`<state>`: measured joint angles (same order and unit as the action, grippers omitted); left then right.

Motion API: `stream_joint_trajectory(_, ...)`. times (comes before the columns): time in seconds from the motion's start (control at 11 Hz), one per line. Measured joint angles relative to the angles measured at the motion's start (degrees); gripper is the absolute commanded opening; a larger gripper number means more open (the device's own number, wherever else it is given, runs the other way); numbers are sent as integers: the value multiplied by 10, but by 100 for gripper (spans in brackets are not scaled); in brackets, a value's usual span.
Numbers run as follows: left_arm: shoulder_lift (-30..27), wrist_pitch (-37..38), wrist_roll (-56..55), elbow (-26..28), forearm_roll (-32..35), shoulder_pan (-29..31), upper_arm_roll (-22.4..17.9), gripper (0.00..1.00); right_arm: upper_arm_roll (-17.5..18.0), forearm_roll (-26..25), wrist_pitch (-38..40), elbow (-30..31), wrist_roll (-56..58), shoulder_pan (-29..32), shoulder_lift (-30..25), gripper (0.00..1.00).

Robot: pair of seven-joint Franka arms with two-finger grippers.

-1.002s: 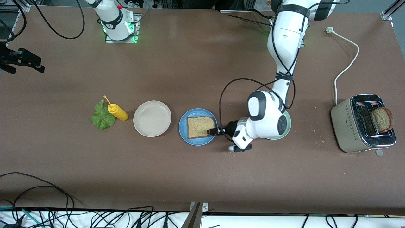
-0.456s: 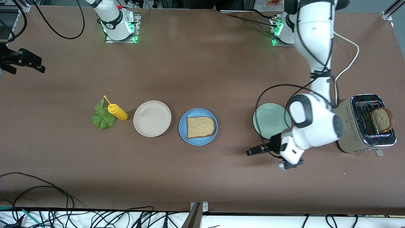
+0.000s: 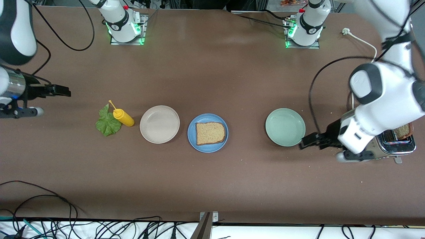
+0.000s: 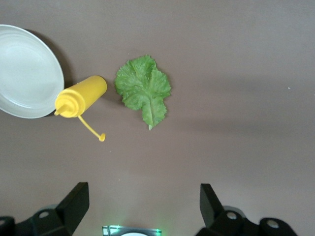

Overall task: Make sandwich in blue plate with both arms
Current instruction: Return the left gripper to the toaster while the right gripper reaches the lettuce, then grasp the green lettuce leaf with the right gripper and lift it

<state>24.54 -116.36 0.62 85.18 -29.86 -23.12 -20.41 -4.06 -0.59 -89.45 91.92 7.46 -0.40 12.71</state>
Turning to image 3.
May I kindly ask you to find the green lettuce leaf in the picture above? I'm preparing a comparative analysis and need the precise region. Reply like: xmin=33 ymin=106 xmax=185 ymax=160
xmin=95 ymin=104 xmax=123 ymax=137

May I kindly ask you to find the yellow mustard squeeze bottle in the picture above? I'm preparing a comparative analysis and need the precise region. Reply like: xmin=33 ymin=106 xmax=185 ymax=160
xmin=108 ymin=100 xmax=135 ymax=127

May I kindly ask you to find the brown bread slice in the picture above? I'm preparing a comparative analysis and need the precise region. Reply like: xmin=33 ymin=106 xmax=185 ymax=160
xmin=195 ymin=122 xmax=226 ymax=146
xmin=393 ymin=123 xmax=414 ymax=140

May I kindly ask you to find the mint green plate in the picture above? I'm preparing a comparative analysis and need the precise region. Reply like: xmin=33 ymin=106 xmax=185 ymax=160
xmin=265 ymin=108 xmax=306 ymax=147

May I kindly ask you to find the beige plate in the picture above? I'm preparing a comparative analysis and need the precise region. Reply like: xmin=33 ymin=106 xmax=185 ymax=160
xmin=139 ymin=105 xmax=180 ymax=144

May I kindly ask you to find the blue plate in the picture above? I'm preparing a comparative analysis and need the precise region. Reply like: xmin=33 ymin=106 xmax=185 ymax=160
xmin=187 ymin=114 xmax=229 ymax=153

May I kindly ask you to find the beige chrome two-slot toaster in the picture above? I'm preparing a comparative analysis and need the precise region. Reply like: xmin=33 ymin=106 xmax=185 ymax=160
xmin=345 ymin=110 xmax=416 ymax=164

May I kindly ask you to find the white lower board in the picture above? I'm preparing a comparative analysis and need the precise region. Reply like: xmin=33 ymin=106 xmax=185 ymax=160
xmin=0 ymin=219 xmax=425 ymax=239

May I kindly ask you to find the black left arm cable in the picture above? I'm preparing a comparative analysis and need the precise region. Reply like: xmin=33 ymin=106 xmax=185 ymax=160
xmin=308 ymin=0 xmax=419 ymax=134

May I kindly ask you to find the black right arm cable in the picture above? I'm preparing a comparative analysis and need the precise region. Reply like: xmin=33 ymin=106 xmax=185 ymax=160
xmin=32 ymin=0 xmax=95 ymax=77

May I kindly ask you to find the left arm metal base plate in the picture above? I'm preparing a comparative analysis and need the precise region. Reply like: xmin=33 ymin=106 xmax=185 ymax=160
xmin=284 ymin=18 xmax=321 ymax=49

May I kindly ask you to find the long looping black cable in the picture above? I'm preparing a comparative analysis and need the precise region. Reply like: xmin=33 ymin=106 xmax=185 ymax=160
xmin=0 ymin=181 xmax=78 ymax=239

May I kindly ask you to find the white toaster power cord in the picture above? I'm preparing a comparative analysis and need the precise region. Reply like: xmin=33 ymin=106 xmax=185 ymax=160
xmin=342 ymin=28 xmax=378 ymax=110

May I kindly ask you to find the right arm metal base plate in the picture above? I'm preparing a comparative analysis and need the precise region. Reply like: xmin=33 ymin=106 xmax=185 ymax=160
xmin=110 ymin=13 xmax=148 ymax=45

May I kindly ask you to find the black cable by arm base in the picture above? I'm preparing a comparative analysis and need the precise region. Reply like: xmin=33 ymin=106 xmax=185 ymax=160
xmin=231 ymin=9 xmax=293 ymax=29

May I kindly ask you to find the teal cable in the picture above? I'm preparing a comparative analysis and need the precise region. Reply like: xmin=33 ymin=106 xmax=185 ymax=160
xmin=0 ymin=216 xmax=43 ymax=239

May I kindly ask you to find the metal table edge bracket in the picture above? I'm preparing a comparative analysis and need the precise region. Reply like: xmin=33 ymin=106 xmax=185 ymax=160
xmin=190 ymin=211 xmax=219 ymax=239

